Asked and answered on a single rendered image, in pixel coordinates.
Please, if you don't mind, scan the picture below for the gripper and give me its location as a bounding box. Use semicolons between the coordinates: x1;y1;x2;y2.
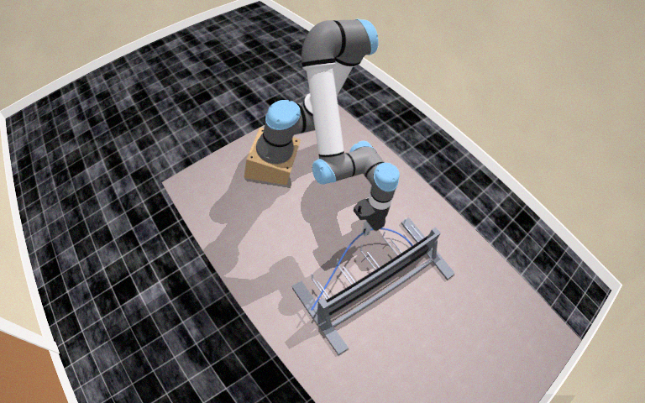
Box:
354;194;393;237

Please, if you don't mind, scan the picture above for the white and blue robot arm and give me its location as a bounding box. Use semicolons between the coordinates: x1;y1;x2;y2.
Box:
256;19;400;203

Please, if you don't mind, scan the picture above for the grey patch panel rack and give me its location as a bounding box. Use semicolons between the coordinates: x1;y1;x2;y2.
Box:
291;217;455;354

